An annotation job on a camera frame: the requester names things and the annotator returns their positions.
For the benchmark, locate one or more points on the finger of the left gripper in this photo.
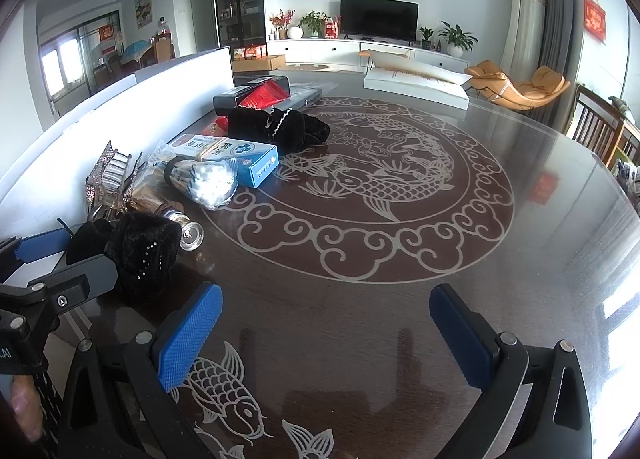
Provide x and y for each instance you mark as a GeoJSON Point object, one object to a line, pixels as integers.
{"type": "Point", "coordinates": [15, 252]}
{"type": "Point", "coordinates": [75, 285]}

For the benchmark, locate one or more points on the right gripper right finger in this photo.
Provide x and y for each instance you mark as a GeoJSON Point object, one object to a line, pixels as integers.
{"type": "Point", "coordinates": [555, 421]}

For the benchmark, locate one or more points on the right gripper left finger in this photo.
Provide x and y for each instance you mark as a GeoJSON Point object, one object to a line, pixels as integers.
{"type": "Point", "coordinates": [157, 362]}

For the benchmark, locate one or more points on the black sequined fabric pouch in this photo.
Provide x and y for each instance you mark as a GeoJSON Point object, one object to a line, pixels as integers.
{"type": "Point", "coordinates": [144, 248]}

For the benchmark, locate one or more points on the rhinestone bow hair clip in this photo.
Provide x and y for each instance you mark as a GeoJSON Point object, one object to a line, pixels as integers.
{"type": "Point", "coordinates": [107, 185]}

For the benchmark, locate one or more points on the person's left hand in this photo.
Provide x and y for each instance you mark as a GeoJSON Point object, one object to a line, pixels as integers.
{"type": "Point", "coordinates": [26, 404]}

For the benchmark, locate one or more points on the white storage box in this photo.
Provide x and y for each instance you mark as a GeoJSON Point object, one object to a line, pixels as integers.
{"type": "Point", "coordinates": [156, 103]}

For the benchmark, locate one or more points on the silver metal can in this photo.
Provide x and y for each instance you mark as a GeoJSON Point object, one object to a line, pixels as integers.
{"type": "Point", "coordinates": [192, 233]}

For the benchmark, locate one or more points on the cotton swabs plastic bag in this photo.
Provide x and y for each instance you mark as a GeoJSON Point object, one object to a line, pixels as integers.
{"type": "Point", "coordinates": [209, 183]}

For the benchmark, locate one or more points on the blue white medicine box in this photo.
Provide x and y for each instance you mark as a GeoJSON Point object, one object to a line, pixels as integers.
{"type": "Point", "coordinates": [254, 161]}

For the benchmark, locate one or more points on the black box with pictures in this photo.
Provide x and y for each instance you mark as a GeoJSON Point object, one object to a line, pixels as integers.
{"type": "Point", "coordinates": [255, 91]}

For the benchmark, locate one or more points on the wooden dining chair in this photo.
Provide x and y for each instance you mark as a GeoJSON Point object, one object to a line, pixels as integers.
{"type": "Point", "coordinates": [600, 127]}

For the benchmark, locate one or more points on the red packet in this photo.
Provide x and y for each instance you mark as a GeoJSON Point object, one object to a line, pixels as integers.
{"type": "Point", "coordinates": [257, 96]}

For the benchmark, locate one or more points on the cardboard box on floor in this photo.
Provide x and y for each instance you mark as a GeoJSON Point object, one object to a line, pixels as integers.
{"type": "Point", "coordinates": [266, 63]}

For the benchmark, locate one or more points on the orange lounge chair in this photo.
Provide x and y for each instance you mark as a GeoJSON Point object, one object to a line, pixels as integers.
{"type": "Point", "coordinates": [490, 81]}

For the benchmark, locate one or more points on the white tv console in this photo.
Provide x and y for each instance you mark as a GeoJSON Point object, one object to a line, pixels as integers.
{"type": "Point", "coordinates": [344, 54]}

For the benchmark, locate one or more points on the red flower vase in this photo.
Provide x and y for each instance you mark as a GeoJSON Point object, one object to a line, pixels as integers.
{"type": "Point", "coordinates": [281, 21]}

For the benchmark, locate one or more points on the white standing air conditioner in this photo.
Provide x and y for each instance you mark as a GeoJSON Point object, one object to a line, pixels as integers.
{"type": "Point", "coordinates": [523, 42]}

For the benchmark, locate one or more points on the white foam board stack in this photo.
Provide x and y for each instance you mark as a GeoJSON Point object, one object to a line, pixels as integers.
{"type": "Point", "coordinates": [427, 82]}

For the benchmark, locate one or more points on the potted green plant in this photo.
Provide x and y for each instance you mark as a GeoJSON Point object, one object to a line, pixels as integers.
{"type": "Point", "coordinates": [458, 41]}

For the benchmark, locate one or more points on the small wooden bench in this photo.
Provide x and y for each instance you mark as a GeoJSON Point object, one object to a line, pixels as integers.
{"type": "Point", "coordinates": [389, 61]}

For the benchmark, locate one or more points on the black flat television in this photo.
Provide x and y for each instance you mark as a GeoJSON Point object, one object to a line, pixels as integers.
{"type": "Point", "coordinates": [387, 19]}

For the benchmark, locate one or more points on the grey curtain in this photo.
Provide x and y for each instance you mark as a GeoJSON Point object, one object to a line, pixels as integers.
{"type": "Point", "coordinates": [560, 50]}

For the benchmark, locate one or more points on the black velvet pouch with chain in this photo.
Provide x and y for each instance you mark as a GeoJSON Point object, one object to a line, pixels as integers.
{"type": "Point", "coordinates": [290, 130]}

